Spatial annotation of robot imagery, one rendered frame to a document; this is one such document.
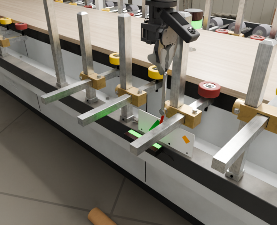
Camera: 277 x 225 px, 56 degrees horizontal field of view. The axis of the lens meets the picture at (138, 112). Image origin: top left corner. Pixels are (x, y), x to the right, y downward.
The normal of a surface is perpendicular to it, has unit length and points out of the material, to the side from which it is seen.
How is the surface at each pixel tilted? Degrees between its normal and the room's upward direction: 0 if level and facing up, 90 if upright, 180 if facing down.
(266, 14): 90
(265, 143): 90
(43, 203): 0
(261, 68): 90
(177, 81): 90
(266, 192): 0
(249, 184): 0
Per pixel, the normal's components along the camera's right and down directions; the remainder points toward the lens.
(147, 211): 0.00, -0.85
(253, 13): -0.22, 0.50
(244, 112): -0.68, 0.38
